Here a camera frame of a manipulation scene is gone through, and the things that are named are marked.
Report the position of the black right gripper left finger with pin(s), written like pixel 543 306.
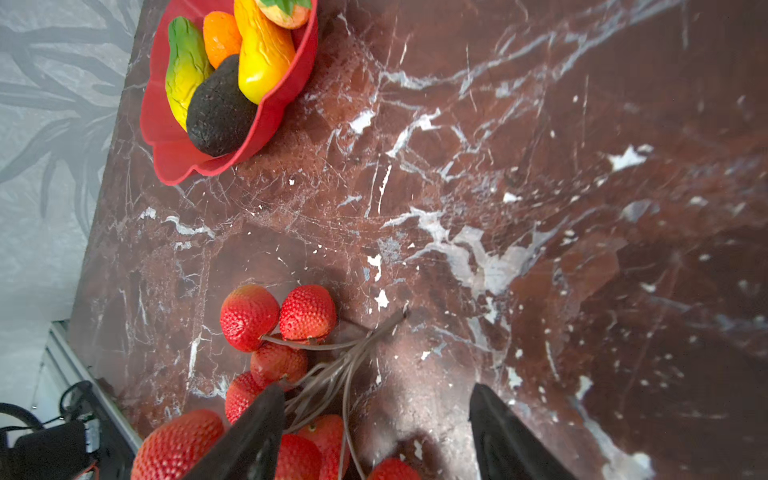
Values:
pixel 249 450

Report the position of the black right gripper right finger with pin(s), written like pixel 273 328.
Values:
pixel 505 447

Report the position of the dark fake avocado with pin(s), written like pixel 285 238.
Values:
pixel 220 115

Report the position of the yellow fake banana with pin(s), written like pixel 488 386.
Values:
pixel 266 52

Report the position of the fake orange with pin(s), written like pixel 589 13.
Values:
pixel 222 38

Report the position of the fake strawberry with green leaf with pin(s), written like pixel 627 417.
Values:
pixel 288 14

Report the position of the red flower-shaped fruit bowl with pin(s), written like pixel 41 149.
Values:
pixel 174 156

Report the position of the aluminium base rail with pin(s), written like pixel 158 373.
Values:
pixel 68 391

